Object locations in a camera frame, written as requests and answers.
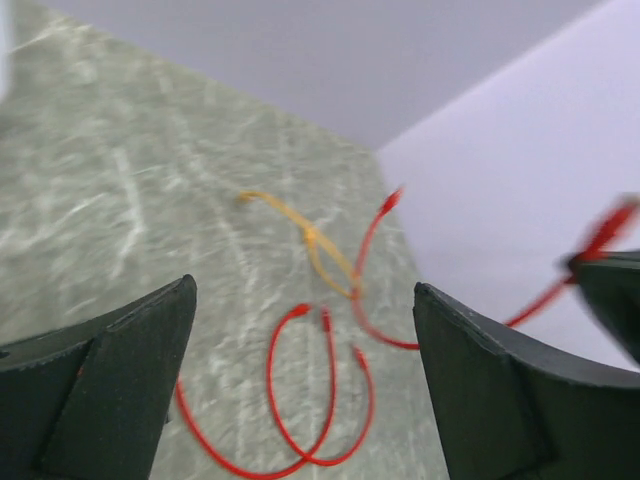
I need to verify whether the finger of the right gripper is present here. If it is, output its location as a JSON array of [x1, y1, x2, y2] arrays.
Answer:
[[566, 250, 639, 364]]

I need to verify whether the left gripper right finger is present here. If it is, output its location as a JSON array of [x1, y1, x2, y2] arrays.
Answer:
[[413, 283, 639, 480]]

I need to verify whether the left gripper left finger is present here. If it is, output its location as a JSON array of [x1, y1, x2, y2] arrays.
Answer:
[[1, 275, 197, 479]]

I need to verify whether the red patch cable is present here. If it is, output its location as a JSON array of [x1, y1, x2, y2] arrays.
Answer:
[[174, 302, 376, 479], [349, 187, 640, 351]]

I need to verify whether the orange patch cable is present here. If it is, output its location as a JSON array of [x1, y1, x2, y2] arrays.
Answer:
[[235, 190, 366, 301]]

